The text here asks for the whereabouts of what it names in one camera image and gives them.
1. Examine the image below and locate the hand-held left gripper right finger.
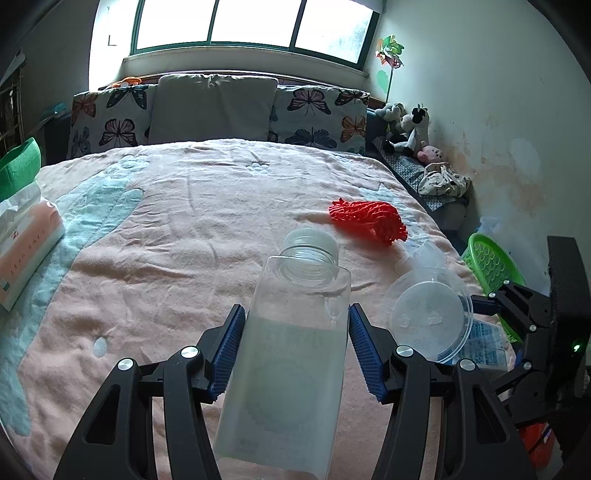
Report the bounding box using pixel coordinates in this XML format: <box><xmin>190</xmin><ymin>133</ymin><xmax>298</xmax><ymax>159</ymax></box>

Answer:
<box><xmin>348</xmin><ymin>303</ymin><xmax>539</xmax><ymax>480</ymax></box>

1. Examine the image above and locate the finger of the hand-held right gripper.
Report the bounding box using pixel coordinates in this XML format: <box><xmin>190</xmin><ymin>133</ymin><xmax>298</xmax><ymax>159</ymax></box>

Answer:
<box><xmin>471</xmin><ymin>281</ymin><xmax>552</xmax><ymax>344</ymax></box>
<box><xmin>489</xmin><ymin>344</ymin><xmax>555</xmax><ymax>428</ymax></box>

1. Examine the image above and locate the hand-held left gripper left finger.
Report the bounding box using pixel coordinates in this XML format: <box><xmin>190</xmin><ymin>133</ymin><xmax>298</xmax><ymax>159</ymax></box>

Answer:
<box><xmin>53</xmin><ymin>304</ymin><xmax>246</xmax><ymax>480</ymax></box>

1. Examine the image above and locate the green plastic basket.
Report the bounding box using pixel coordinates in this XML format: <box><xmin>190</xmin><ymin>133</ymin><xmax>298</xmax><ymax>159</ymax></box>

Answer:
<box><xmin>467</xmin><ymin>233</ymin><xmax>527</xmax><ymax>344</ymax></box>

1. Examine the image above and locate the clear plastic bottle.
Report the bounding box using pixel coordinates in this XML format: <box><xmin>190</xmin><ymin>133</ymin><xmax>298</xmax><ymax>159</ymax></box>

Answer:
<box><xmin>213</xmin><ymin>226</ymin><xmax>352</xmax><ymax>480</ymax></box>

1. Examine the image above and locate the red plastic container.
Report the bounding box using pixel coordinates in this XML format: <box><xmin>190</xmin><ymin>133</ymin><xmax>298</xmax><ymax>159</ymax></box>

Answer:
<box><xmin>519</xmin><ymin>422</ymin><xmax>557</xmax><ymax>469</ymax></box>

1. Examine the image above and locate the round clear plastic container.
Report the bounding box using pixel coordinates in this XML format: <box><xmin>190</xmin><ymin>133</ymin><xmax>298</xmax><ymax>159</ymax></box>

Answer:
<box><xmin>385</xmin><ymin>268</ymin><xmax>475</xmax><ymax>365</ymax></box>

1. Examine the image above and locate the clear plastic bag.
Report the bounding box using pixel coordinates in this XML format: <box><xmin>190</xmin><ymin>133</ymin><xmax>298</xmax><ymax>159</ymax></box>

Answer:
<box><xmin>475</xmin><ymin>217</ymin><xmax>504</xmax><ymax>237</ymax></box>

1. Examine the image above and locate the clear plastic cup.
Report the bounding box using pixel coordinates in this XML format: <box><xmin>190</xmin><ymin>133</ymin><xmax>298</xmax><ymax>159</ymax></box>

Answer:
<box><xmin>396</xmin><ymin>240</ymin><xmax>462</xmax><ymax>278</ymax></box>

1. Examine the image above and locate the pink blanket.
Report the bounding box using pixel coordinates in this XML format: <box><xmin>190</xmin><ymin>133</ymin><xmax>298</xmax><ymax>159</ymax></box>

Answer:
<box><xmin>0</xmin><ymin>138</ymin><xmax>515</xmax><ymax>480</ymax></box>

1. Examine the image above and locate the red foam fruit net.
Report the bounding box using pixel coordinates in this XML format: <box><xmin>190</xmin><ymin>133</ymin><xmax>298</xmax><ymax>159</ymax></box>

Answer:
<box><xmin>329</xmin><ymin>198</ymin><xmax>408</xmax><ymax>245</ymax></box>

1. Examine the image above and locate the crumpled printed cloth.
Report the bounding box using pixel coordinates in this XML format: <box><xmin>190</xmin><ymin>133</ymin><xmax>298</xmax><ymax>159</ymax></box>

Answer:
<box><xmin>418</xmin><ymin>162</ymin><xmax>472</xmax><ymax>198</ymax></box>

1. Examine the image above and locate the pink plush toy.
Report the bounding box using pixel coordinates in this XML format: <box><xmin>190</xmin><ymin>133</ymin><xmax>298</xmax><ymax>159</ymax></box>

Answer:
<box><xmin>418</xmin><ymin>144</ymin><xmax>444</xmax><ymax>166</ymax></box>

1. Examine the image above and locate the dark patterned mat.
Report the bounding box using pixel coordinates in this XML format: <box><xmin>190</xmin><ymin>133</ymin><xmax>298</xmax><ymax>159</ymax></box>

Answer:
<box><xmin>372</xmin><ymin>136</ymin><xmax>467</xmax><ymax>213</ymax></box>

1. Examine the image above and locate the cow plush toy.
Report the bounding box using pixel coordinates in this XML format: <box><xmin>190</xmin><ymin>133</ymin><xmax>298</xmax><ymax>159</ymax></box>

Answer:
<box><xmin>383</xmin><ymin>104</ymin><xmax>430</xmax><ymax>155</ymax></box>

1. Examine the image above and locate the pink tissue pack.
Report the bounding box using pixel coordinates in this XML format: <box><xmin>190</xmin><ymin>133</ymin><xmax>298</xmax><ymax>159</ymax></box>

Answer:
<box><xmin>0</xmin><ymin>182</ymin><xmax>65</xmax><ymax>311</ymax></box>

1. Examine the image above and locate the grey plush toy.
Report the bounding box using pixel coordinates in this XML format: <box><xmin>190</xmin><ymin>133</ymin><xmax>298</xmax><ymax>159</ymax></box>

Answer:
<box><xmin>374</xmin><ymin>102</ymin><xmax>407</xmax><ymax>134</ymax></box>

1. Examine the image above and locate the butterfly print pillow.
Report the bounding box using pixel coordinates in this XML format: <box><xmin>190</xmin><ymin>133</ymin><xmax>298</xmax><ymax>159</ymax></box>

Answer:
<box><xmin>269</xmin><ymin>84</ymin><xmax>371</xmax><ymax>154</ymax></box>
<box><xmin>67</xmin><ymin>84</ymin><xmax>160</xmax><ymax>160</ymax></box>

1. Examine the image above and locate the grey pillow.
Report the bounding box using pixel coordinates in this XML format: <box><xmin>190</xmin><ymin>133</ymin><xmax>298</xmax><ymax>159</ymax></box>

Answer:
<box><xmin>148</xmin><ymin>74</ymin><xmax>279</xmax><ymax>145</ymax></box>

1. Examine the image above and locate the green container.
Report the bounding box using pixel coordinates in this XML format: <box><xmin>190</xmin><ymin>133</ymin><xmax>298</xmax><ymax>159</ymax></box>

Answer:
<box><xmin>0</xmin><ymin>137</ymin><xmax>42</xmax><ymax>201</ymax></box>

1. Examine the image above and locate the colourful pinwheel toy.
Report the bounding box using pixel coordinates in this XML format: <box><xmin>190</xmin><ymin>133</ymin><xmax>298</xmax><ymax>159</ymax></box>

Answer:
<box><xmin>375</xmin><ymin>34</ymin><xmax>404</xmax><ymax>104</ymax></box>

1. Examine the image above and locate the metal shelf rack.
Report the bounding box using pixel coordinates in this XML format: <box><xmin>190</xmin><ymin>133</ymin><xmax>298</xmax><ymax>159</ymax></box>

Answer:
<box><xmin>0</xmin><ymin>51</ymin><xmax>26</xmax><ymax>153</ymax></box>

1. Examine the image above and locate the green framed window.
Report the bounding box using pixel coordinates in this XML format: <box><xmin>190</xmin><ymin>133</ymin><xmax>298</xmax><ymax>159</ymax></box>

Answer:
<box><xmin>130</xmin><ymin>0</ymin><xmax>382</xmax><ymax>72</ymax></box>

